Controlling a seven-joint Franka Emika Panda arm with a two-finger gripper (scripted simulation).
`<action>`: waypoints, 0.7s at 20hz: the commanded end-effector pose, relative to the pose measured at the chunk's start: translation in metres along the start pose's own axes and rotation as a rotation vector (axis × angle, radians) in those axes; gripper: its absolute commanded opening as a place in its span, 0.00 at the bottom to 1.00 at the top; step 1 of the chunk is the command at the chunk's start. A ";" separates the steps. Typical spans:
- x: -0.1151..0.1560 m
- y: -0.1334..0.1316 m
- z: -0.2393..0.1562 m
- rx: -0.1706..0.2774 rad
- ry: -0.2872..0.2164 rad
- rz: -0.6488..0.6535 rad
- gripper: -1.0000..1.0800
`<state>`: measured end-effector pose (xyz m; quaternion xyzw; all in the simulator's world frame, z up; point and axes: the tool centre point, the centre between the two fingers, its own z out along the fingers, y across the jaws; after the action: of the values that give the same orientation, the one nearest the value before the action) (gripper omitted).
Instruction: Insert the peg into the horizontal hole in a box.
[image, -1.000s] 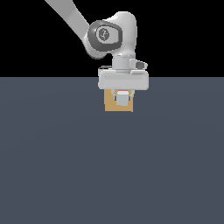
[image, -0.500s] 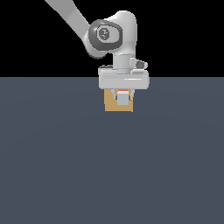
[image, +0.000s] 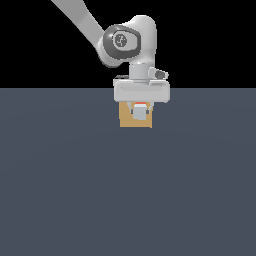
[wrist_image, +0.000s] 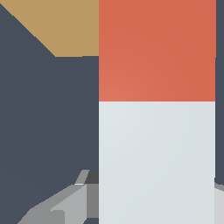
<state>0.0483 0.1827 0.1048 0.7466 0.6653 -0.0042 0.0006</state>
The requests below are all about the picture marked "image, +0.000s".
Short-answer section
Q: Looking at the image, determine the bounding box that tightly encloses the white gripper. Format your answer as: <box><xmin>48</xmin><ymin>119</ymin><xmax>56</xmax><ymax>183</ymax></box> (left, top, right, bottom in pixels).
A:
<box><xmin>112</xmin><ymin>74</ymin><xmax>171</xmax><ymax>116</ymax></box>

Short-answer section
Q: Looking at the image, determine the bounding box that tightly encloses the orange and white peg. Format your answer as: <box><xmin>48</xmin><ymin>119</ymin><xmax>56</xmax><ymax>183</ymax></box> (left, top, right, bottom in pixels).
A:
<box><xmin>132</xmin><ymin>101</ymin><xmax>148</xmax><ymax>121</ymax></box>

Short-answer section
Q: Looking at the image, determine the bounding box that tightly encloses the tan box with hole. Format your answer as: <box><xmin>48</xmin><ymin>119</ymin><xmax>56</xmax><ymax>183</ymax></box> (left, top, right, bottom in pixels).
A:
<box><xmin>118</xmin><ymin>101</ymin><xmax>154</xmax><ymax>129</ymax></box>

